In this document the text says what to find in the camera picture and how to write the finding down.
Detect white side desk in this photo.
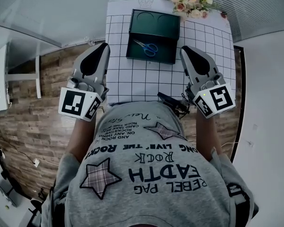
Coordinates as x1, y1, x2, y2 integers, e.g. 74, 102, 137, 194
0, 44, 42, 114

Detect black frame strip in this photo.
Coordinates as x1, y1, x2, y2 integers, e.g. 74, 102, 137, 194
230, 45, 246, 163

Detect blue-handled scissors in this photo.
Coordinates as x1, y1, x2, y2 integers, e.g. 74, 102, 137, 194
133, 38, 159, 57

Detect person's right forearm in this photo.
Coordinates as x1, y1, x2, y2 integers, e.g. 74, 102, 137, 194
195, 107, 223, 162

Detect black chair base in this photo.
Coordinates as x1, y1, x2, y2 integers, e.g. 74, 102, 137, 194
0, 169, 44, 222

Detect white grid tablecloth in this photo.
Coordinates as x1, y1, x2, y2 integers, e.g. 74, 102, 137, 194
106, 0, 236, 107

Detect person's grey printed shirt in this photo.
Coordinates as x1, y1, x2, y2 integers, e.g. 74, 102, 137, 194
41, 101, 260, 227

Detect dark green container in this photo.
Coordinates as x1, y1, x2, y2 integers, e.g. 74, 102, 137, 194
125, 9, 181, 65

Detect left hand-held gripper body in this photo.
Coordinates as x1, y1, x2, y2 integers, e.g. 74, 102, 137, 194
58, 42, 110, 122

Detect black device with cables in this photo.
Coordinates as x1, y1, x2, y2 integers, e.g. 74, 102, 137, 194
157, 92, 190, 119

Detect person's left forearm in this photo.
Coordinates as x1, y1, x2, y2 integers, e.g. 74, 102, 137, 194
67, 116, 98, 163

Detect pink and white flower bouquet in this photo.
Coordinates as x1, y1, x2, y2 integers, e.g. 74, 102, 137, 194
170, 0, 219, 19

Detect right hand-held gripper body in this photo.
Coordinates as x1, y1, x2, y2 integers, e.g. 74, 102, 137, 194
179, 45, 236, 119

